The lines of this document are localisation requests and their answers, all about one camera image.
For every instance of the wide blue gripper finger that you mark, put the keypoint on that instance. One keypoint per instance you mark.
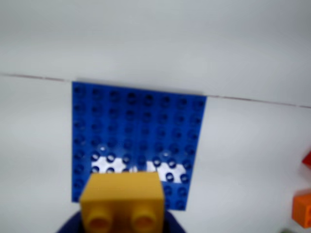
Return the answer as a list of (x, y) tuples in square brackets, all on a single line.
[(71, 225)]

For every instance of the yellow 2x2 toy block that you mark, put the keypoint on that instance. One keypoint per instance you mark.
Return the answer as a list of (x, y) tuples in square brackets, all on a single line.
[(121, 189)]

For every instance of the orange 2x4 toy block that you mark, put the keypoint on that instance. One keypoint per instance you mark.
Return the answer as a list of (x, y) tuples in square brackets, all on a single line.
[(303, 208)]

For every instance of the red 2x2 toy block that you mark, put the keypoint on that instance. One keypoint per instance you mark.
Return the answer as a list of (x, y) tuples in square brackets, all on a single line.
[(308, 160)]

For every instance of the blue 8x8 studded baseplate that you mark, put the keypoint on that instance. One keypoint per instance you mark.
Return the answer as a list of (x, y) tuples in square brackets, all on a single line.
[(136, 121)]

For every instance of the white foam board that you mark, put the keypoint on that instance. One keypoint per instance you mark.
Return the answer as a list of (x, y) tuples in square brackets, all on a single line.
[(145, 36), (243, 170)]

